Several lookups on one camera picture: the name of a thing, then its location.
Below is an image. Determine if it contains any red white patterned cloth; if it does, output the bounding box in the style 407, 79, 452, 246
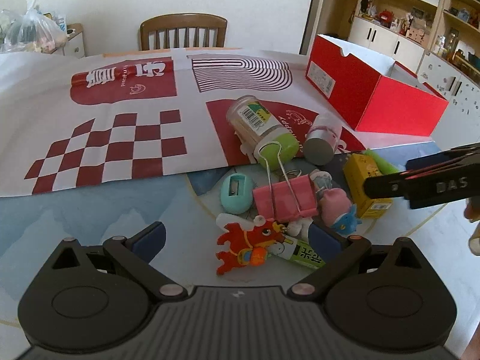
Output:
0, 47, 367, 199

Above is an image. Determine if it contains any person's right hand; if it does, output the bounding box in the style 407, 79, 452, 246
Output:
463, 197, 480, 256

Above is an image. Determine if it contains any white drawer cabinet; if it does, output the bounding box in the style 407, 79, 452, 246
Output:
51, 24, 86, 59

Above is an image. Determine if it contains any teal pencil sharpener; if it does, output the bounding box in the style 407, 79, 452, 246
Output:
220, 173, 254, 215

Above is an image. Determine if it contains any brown wooden chair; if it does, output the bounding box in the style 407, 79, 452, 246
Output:
139, 13, 228, 51

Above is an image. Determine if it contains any yellow small box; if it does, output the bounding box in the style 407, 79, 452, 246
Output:
342, 153, 394, 220

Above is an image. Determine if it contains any red cardboard shoe box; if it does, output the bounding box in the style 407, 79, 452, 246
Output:
306, 35, 448, 137

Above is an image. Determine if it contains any white wall cabinet unit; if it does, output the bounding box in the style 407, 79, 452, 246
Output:
318, 0, 479, 149

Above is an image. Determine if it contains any clear jar silver lid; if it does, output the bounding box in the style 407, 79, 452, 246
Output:
303, 113, 343, 166

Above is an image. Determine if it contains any green white tube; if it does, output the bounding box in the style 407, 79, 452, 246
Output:
267, 236, 326, 270

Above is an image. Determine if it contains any pink blue plush toy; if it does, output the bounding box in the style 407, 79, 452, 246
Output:
319, 188, 361, 236

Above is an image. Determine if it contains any clear plastic bag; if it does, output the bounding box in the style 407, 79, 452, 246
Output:
1, 0, 68, 54

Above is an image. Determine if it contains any pink binder clip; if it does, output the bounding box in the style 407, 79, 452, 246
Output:
253, 141, 318, 224

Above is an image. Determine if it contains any toothpick jar green lid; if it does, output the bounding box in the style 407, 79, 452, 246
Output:
226, 95, 300, 171

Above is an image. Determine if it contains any red dragon keychain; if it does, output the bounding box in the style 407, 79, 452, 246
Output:
216, 217, 287, 275

